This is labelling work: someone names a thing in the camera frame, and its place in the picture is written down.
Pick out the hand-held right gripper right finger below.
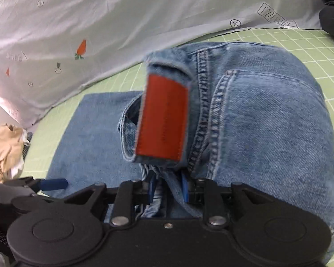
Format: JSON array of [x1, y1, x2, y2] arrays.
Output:
[[181, 173, 271, 227]]

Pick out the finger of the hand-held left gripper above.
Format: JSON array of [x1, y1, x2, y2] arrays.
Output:
[[2, 176, 68, 194]]

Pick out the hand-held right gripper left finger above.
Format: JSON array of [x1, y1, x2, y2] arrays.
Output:
[[63, 173, 157, 227]]

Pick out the blue denim jeans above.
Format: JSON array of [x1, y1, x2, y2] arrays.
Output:
[[46, 42, 334, 265]]

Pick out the beige garment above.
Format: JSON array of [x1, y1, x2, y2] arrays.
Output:
[[0, 123, 26, 184]]

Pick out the blue plaid cloth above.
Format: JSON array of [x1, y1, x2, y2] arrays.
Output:
[[23, 131, 34, 159]]

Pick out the white carrot print bedding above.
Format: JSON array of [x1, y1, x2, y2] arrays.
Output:
[[0, 0, 334, 131]]

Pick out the green checked bed sheet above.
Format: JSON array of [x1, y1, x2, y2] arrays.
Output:
[[18, 28, 334, 193]]

